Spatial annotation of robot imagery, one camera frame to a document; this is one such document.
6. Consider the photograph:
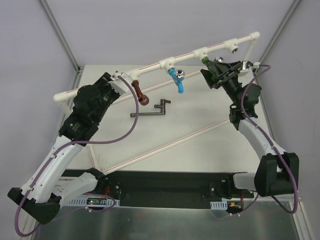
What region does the green plastic water faucet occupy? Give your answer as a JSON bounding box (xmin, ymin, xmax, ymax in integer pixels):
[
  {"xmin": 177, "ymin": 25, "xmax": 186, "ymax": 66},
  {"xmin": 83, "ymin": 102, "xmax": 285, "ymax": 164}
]
[{"xmin": 200, "ymin": 57, "xmax": 223, "ymax": 85}]

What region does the white PVC pipe frame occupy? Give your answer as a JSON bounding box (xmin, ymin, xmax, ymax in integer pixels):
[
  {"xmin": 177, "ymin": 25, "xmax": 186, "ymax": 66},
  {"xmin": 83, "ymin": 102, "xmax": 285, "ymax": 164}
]
[{"xmin": 53, "ymin": 31, "xmax": 261, "ymax": 171}]

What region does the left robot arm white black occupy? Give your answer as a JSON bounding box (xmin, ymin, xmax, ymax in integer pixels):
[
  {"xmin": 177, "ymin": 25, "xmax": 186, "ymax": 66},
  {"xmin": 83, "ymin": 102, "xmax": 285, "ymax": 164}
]
[{"xmin": 7, "ymin": 72, "xmax": 120, "ymax": 225}]

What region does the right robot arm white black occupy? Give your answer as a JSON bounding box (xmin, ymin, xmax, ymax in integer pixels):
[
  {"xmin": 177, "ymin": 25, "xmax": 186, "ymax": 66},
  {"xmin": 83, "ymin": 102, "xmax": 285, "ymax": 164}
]
[{"xmin": 201, "ymin": 57, "xmax": 300, "ymax": 198}]

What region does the blue plastic water faucet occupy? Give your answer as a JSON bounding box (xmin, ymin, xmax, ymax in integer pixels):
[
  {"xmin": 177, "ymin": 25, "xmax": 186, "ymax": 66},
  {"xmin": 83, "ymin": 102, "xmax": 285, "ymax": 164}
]
[{"xmin": 168, "ymin": 68, "xmax": 185, "ymax": 94}]

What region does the brown plastic water faucet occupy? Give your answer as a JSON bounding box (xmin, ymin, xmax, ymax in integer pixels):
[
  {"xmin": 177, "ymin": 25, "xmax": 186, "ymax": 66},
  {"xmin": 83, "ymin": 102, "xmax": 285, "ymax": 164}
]
[{"xmin": 131, "ymin": 80, "xmax": 150, "ymax": 106}]

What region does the grey metal long-spout faucet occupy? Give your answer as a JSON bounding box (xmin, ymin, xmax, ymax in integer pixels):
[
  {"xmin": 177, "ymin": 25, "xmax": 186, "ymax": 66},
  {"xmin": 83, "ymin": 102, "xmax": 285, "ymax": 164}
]
[{"xmin": 129, "ymin": 98, "xmax": 171, "ymax": 119}]

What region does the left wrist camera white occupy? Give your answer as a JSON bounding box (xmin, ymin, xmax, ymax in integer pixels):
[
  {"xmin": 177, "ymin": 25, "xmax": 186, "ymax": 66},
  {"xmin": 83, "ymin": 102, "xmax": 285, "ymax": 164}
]
[{"xmin": 109, "ymin": 71, "xmax": 133, "ymax": 95}]

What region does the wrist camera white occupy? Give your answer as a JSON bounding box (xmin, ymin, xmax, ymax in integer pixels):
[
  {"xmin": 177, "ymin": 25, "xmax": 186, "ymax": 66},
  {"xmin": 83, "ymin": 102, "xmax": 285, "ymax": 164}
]
[
  {"xmin": 109, "ymin": 71, "xmax": 133, "ymax": 95},
  {"xmin": 238, "ymin": 61, "xmax": 260, "ymax": 77}
]

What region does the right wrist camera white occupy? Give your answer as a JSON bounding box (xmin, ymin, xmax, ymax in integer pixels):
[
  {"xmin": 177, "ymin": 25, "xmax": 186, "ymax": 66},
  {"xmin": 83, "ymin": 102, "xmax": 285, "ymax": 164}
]
[{"xmin": 238, "ymin": 61, "xmax": 260, "ymax": 77}]

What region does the aluminium enclosure frame post left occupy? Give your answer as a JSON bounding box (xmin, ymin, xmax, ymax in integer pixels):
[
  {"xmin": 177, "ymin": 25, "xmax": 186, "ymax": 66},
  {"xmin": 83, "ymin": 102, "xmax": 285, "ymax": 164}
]
[{"xmin": 37, "ymin": 0, "xmax": 81, "ymax": 73}]

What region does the aluminium enclosure frame post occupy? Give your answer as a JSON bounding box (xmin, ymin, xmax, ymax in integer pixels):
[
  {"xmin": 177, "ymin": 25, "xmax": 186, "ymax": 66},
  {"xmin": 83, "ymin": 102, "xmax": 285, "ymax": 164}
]
[
  {"xmin": 258, "ymin": 0, "xmax": 303, "ymax": 64},
  {"xmin": 37, "ymin": 0, "xmax": 81, "ymax": 73}
]

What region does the aluminium enclosure frame post right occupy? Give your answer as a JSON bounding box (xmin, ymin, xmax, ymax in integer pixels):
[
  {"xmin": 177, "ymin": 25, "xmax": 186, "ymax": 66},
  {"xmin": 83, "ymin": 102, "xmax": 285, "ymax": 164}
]
[{"xmin": 258, "ymin": 0, "xmax": 303, "ymax": 64}]

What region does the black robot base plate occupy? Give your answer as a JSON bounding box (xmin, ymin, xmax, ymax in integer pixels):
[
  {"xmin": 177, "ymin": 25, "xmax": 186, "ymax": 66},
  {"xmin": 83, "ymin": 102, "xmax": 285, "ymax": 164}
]
[{"xmin": 47, "ymin": 167, "xmax": 260, "ymax": 210}]

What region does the left white cable duct board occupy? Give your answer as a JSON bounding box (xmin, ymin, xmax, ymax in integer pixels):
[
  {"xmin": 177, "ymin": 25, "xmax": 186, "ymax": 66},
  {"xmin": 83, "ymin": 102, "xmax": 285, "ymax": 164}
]
[{"xmin": 62, "ymin": 196, "xmax": 120, "ymax": 208}]

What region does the white cable duct board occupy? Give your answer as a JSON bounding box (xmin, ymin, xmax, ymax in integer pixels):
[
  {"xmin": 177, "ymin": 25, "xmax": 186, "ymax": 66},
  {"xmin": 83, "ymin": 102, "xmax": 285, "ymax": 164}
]
[
  {"xmin": 209, "ymin": 200, "xmax": 244, "ymax": 211},
  {"xmin": 62, "ymin": 196, "xmax": 120, "ymax": 208}
]

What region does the right white cable duct board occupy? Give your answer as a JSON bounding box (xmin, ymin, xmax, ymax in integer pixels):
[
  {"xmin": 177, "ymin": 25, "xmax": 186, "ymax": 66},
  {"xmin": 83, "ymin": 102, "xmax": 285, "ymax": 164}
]
[{"xmin": 209, "ymin": 200, "xmax": 244, "ymax": 211}]

